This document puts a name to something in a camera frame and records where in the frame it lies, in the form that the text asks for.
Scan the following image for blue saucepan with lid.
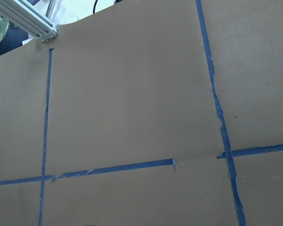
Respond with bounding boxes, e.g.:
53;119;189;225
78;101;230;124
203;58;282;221
0;14;29;56

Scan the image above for aluminium frame post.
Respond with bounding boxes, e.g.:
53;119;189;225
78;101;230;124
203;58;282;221
0;0;58;42

